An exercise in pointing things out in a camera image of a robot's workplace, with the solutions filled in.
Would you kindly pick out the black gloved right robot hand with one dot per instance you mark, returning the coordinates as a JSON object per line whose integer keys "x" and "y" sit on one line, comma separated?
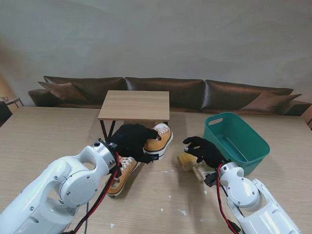
{"x": 209, "y": 153}

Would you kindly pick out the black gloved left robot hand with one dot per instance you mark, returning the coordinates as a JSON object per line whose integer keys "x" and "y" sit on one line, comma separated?
{"x": 131, "y": 141}

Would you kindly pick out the wooden hand brush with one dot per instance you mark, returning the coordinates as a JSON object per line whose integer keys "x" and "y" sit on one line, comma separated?
{"x": 186, "y": 161}

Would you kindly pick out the yellow canvas sneaker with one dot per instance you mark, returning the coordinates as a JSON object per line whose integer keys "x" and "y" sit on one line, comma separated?
{"x": 158, "y": 145}
{"x": 122, "y": 180}

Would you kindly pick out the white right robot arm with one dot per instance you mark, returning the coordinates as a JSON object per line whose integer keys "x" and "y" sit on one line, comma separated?
{"x": 241, "y": 192}

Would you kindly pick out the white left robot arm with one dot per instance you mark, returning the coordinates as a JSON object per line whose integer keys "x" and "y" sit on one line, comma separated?
{"x": 73, "y": 185}

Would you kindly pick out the small wooden black-legged table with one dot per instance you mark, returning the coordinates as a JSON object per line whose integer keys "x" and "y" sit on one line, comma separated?
{"x": 136, "y": 104}

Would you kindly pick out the green plastic basin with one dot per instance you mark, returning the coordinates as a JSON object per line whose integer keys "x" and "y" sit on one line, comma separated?
{"x": 243, "y": 136}

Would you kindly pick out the brown leather sofa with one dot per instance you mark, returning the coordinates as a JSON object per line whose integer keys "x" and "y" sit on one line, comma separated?
{"x": 182, "y": 85}

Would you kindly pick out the brown leather cushion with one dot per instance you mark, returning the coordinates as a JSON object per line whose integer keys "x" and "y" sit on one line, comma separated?
{"x": 63, "y": 90}
{"x": 268, "y": 101}

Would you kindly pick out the light wooden furniture edge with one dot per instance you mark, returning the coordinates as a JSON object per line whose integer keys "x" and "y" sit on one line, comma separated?
{"x": 308, "y": 119}

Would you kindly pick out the light wooden side table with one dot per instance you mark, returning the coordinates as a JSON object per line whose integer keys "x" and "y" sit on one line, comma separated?
{"x": 13, "y": 100}

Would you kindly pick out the dark chair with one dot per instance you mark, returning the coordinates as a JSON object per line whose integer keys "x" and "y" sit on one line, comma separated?
{"x": 3, "y": 113}

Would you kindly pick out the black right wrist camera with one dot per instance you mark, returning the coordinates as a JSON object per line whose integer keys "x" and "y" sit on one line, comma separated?
{"x": 210, "y": 180}

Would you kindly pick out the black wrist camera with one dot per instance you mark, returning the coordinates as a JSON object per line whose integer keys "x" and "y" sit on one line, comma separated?
{"x": 116, "y": 173}
{"x": 210, "y": 180}

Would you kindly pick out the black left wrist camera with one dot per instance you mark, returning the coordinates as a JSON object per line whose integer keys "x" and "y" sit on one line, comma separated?
{"x": 116, "y": 173}

